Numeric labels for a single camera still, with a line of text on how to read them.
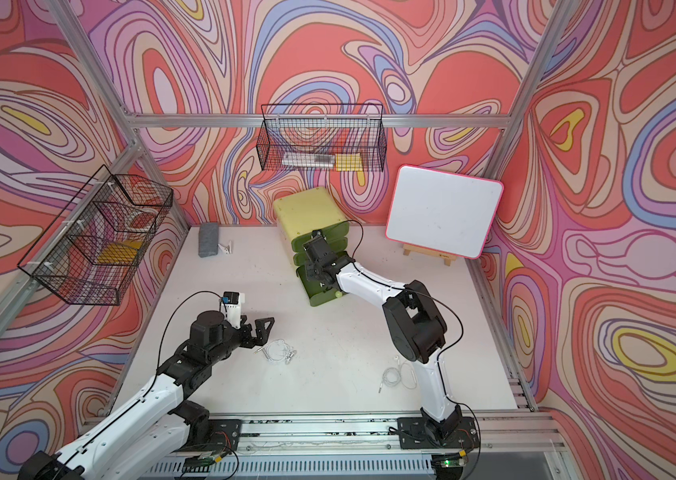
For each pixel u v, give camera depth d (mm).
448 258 1050
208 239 1120
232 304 717
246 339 728
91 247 676
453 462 713
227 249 1111
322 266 733
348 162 908
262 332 738
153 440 563
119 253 718
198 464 717
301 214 931
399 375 840
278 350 883
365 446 734
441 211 999
